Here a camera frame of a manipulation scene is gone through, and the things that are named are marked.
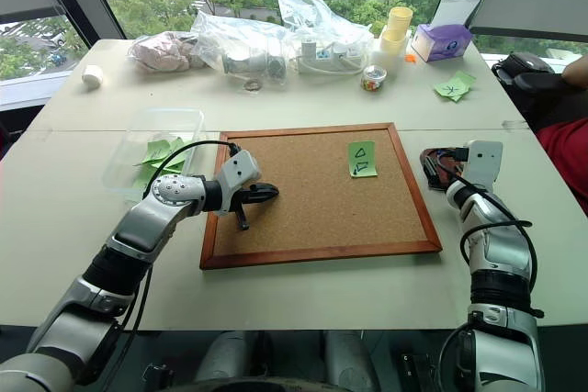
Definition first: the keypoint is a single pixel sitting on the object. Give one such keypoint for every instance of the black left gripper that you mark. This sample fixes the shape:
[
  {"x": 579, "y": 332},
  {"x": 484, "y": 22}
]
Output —
[{"x": 244, "y": 196}]

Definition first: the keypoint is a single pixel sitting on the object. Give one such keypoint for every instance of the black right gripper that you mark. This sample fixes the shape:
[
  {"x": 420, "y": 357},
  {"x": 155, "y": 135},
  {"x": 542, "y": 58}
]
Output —
[{"x": 452, "y": 174}]

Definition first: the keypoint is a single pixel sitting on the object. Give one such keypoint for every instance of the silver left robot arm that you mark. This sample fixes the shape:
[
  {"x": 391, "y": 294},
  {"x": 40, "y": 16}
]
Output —
[{"x": 138, "y": 222}]

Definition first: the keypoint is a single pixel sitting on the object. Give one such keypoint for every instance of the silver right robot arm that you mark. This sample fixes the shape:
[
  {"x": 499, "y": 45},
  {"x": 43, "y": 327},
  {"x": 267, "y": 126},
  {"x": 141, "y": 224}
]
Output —
[{"x": 498, "y": 268}]

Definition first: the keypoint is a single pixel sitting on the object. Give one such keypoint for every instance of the dark brown small tray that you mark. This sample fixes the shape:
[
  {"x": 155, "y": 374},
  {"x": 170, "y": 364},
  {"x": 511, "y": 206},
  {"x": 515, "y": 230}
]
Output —
[{"x": 431, "y": 185}]

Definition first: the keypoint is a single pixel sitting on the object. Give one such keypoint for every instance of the green note with triangles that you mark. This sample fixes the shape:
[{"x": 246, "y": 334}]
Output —
[{"x": 363, "y": 160}]

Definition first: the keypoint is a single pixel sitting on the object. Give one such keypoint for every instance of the purple tissue box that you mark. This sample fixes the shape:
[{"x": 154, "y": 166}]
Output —
[{"x": 441, "y": 43}]

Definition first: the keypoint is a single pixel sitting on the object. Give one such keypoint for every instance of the clear plastic box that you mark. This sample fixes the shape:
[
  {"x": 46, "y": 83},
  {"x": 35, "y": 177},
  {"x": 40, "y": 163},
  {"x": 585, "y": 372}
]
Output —
[{"x": 138, "y": 135}]

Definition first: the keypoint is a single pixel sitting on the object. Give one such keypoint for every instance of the wood framed cork board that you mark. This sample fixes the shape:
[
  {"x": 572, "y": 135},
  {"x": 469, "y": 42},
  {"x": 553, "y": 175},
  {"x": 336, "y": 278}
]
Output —
[{"x": 317, "y": 208}]

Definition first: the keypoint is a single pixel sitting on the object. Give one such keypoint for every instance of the green notes with black mark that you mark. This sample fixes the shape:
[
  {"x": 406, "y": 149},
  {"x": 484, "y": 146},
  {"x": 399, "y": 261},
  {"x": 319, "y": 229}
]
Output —
[{"x": 455, "y": 86}]

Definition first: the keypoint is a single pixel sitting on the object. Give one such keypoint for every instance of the green notes pile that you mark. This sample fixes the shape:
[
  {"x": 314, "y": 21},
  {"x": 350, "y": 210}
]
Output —
[{"x": 158, "y": 153}]

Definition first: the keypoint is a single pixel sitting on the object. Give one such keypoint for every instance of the small orange object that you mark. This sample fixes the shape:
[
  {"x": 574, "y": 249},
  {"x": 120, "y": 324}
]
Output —
[{"x": 410, "y": 58}]

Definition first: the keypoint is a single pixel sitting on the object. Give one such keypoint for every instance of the white plastic container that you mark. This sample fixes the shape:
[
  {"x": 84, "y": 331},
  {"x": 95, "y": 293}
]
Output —
[{"x": 383, "y": 59}]

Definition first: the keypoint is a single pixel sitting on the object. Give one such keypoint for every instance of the black bag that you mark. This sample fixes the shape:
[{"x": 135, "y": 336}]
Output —
[{"x": 521, "y": 68}]

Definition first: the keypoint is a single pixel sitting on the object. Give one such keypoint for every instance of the person in red clothing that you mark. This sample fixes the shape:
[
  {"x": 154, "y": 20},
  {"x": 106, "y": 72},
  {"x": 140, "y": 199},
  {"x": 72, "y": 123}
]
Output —
[{"x": 567, "y": 153}]

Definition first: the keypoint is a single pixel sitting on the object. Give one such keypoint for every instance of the stacked cream cups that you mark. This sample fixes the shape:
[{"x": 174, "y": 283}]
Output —
[{"x": 396, "y": 31}]

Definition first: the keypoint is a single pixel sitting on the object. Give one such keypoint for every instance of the white power strip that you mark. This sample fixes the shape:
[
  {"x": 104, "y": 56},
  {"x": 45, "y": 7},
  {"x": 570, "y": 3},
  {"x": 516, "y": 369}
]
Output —
[{"x": 328, "y": 59}]

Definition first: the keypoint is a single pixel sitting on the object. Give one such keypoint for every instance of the clear bag with grey parts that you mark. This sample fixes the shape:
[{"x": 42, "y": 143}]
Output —
[{"x": 243, "y": 52}]

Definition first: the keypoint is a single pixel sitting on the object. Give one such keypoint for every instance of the grey robot leg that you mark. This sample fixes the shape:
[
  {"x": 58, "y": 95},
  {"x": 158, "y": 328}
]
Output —
[
  {"x": 227, "y": 357},
  {"x": 351, "y": 360}
]

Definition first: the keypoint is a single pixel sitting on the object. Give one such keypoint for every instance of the bag of pink material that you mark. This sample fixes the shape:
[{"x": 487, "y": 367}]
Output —
[{"x": 161, "y": 52}]

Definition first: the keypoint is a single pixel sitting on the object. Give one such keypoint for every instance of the large clear plastic bag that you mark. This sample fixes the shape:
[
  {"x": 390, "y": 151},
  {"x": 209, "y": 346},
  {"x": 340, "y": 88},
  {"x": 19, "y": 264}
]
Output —
[{"x": 317, "y": 11}]

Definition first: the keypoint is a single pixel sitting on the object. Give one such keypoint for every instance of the white tape roll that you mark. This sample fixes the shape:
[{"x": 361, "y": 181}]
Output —
[{"x": 93, "y": 76}]

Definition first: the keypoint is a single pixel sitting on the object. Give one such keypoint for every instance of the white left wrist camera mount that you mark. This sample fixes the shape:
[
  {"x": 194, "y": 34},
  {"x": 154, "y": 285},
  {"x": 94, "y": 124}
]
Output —
[{"x": 239, "y": 171}]

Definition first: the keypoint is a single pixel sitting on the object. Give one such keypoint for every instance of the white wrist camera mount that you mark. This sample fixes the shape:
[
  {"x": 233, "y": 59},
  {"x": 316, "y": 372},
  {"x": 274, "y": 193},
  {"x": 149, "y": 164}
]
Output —
[
  {"x": 484, "y": 160},
  {"x": 239, "y": 171}
]

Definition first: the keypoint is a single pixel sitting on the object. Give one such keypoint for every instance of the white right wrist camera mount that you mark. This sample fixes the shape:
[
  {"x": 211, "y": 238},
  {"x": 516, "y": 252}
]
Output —
[{"x": 484, "y": 160}]

